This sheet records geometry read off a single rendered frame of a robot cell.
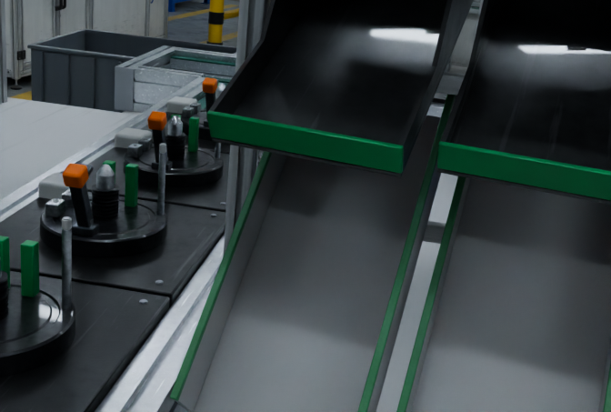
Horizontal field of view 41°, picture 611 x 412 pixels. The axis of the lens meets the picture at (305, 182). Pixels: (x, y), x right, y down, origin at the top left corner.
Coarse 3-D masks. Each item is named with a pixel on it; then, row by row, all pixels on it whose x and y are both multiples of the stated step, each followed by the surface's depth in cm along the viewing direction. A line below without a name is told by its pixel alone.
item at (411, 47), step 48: (288, 0) 62; (336, 0) 67; (384, 0) 66; (432, 0) 66; (288, 48) 62; (336, 48) 61; (384, 48) 61; (432, 48) 60; (240, 96) 57; (288, 96) 57; (336, 96) 57; (384, 96) 56; (432, 96) 56; (240, 144) 54; (288, 144) 52; (336, 144) 51; (384, 144) 49
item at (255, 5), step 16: (240, 0) 61; (256, 0) 61; (240, 16) 61; (256, 16) 61; (240, 32) 62; (256, 32) 61; (240, 48) 62; (240, 64) 62; (240, 160) 65; (256, 160) 66; (240, 176) 66; (240, 192) 66; (240, 208) 67
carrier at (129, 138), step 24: (192, 120) 117; (120, 144) 124; (144, 144) 116; (168, 144) 113; (192, 144) 118; (216, 144) 116; (96, 168) 114; (120, 168) 115; (144, 168) 109; (168, 168) 109; (192, 168) 112; (216, 168) 113; (120, 192) 106; (144, 192) 106; (168, 192) 107; (192, 192) 108; (216, 192) 109
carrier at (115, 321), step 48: (0, 240) 71; (0, 288) 67; (48, 288) 74; (96, 288) 80; (0, 336) 66; (48, 336) 67; (96, 336) 71; (144, 336) 73; (0, 384) 63; (48, 384) 64; (96, 384) 64
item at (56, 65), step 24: (48, 48) 258; (72, 48) 289; (96, 48) 298; (120, 48) 297; (144, 48) 295; (192, 48) 292; (216, 48) 290; (48, 72) 261; (72, 72) 260; (96, 72) 259; (48, 96) 264; (72, 96) 262; (96, 96) 261
